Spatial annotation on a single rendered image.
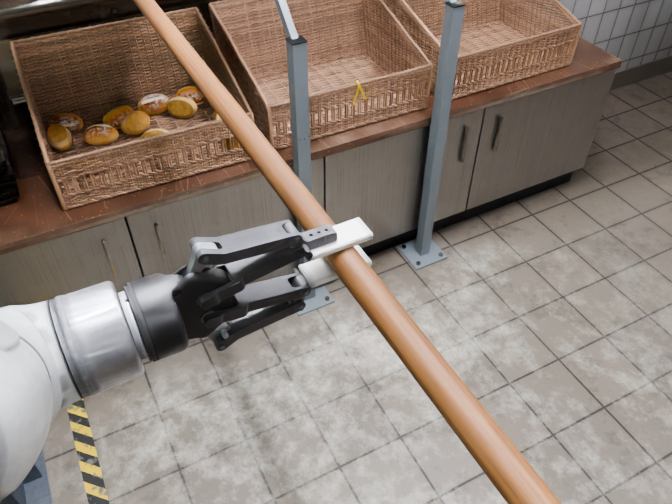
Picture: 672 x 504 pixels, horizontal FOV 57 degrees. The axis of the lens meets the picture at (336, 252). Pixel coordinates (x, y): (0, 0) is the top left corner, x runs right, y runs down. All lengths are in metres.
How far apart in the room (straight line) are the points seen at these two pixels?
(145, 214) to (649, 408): 1.59
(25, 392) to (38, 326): 0.16
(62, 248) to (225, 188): 0.46
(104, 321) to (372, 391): 1.49
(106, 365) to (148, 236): 1.30
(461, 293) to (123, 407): 1.19
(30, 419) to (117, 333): 0.17
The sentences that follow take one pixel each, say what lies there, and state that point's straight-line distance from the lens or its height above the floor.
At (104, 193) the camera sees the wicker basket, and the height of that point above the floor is 0.60.
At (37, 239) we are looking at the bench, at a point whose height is 0.56.
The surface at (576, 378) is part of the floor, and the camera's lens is 2.13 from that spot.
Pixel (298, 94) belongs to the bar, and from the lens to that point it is 1.68.
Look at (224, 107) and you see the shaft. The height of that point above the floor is 1.22.
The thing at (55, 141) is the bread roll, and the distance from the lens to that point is 1.97.
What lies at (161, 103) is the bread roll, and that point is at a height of 0.63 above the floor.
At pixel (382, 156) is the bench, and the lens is 2.02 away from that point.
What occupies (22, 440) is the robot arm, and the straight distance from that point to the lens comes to 0.38.
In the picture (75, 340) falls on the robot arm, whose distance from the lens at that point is 0.54.
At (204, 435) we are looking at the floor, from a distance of 1.93.
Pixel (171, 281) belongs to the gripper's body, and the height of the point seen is 1.25.
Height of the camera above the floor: 1.64
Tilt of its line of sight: 44 degrees down
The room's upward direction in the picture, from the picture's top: straight up
